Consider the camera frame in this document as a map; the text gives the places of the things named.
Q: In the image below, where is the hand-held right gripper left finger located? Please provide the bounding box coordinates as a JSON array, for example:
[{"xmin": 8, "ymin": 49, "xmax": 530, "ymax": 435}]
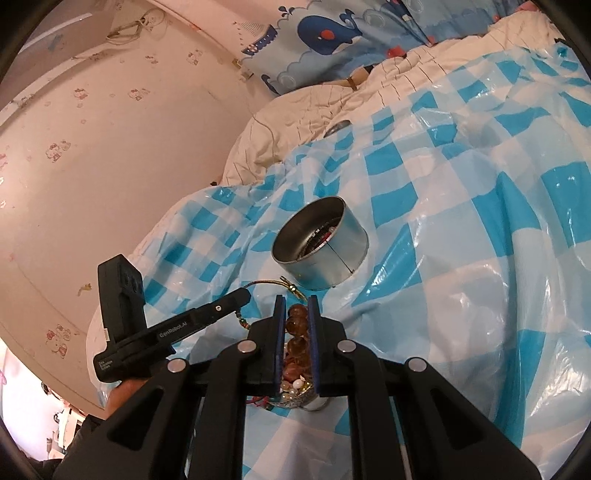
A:
[{"xmin": 53, "ymin": 295, "xmax": 284, "ymax": 480}]

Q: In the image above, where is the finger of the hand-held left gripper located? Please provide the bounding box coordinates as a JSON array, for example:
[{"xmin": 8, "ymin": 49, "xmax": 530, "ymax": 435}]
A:
[{"xmin": 191, "ymin": 289, "xmax": 253, "ymax": 334}]

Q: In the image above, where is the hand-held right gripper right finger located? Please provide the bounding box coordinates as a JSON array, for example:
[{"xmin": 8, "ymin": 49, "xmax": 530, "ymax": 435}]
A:
[{"xmin": 308, "ymin": 295, "xmax": 541, "ymax": 480}]

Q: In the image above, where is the amber bead bracelet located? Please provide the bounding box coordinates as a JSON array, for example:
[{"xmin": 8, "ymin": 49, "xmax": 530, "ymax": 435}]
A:
[{"xmin": 283, "ymin": 302, "xmax": 311, "ymax": 374}]

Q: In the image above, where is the thin gold bangle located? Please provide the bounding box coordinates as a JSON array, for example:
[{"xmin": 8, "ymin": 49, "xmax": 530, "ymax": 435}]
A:
[{"xmin": 240, "ymin": 276, "xmax": 306, "ymax": 301}]

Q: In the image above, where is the bowl of pearl jewellery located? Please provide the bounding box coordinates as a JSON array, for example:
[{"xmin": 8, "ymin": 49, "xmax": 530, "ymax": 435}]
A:
[{"xmin": 248, "ymin": 364, "xmax": 329, "ymax": 412}]

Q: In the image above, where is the round metal tin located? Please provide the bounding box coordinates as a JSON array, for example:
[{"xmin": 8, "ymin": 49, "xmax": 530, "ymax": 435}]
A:
[{"xmin": 271, "ymin": 196, "xmax": 370, "ymax": 291}]

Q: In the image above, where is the person's left hand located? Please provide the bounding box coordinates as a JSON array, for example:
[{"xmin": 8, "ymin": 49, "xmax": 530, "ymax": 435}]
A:
[{"xmin": 104, "ymin": 377, "xmax": 149, "ymax": 412}]

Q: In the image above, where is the blue checkered plastic sheet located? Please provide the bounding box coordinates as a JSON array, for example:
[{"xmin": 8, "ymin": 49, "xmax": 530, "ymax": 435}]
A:
[{"xmin": 88, "ymin": 44, "xmax": 591, "ymax": 480}]

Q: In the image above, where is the blue patterned pillow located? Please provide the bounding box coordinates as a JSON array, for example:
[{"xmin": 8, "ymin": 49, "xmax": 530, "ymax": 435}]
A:
[{"xmin": 239, "ymin": 0, "xmax": 527, "ymax": 96}]

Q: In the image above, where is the pearl bead bracelet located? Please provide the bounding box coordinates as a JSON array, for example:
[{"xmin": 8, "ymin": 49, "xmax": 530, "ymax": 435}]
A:
[{"xmin": 280, "ymin": 371, "xmax": 315, "ymax": 402}]

